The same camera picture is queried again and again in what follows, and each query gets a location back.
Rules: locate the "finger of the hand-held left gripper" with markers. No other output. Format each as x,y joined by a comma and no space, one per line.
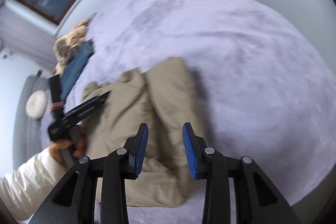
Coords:
89,106

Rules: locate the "person's left hand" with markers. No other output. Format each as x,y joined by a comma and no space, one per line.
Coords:
59,146

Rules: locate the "black wall socket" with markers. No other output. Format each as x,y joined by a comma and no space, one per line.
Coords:
39,73

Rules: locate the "round white pillow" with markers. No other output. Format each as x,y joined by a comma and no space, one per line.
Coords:
36,104

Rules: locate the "grey quilted headboard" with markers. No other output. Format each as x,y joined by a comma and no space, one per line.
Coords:
26,134

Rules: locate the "folded blue jeans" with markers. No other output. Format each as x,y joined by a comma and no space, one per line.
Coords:
76,66

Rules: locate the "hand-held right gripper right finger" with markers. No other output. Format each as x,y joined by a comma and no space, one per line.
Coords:
189,150

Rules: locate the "beige puffer jacket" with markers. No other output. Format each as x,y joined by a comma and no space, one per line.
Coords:
168,98

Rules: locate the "beige striped knit cloth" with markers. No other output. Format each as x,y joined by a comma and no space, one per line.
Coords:
64,41

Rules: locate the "person's left forearm white sleeve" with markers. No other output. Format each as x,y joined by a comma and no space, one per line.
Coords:
26,187

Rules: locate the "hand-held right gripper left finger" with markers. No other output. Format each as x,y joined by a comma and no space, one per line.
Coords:
141,150

